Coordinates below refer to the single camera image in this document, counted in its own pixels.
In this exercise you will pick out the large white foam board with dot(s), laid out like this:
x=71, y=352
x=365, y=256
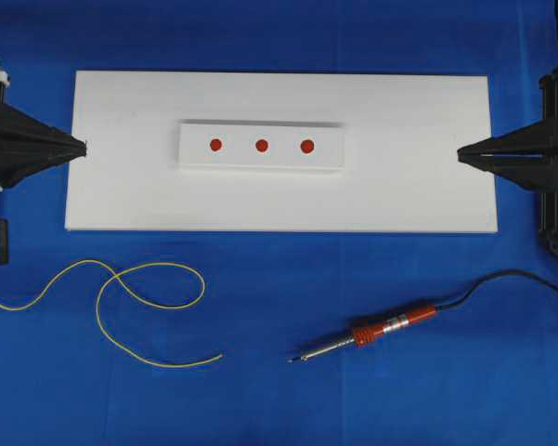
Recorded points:
x=400, y=174

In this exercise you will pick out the right red dot mark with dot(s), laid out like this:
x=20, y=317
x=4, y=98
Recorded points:
x=307, y=146

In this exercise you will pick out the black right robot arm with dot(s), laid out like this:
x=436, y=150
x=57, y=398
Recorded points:
x=548, y=229

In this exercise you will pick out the middle red dot mark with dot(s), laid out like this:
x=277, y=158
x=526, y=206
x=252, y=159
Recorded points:
x=261, y=145

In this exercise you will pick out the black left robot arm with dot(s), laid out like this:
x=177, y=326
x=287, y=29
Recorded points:
x=28, y=146

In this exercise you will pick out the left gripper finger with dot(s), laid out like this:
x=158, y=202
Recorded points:
x=16, y=126
x=19, y=163

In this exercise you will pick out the red handled soldering iron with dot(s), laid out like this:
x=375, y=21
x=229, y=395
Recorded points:
x=362, y=336

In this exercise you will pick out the left red dot mark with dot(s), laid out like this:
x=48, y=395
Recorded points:
x=216, y=144

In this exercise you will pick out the red dot mark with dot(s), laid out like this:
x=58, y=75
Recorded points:
x=216, y=144
x=261, y=145
x=307, y=146

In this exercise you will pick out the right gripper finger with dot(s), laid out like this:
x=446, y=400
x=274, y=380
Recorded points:
x=538, y=138
x=530, y=173

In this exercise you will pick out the small raised white board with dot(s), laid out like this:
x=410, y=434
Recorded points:
x=239, y=152

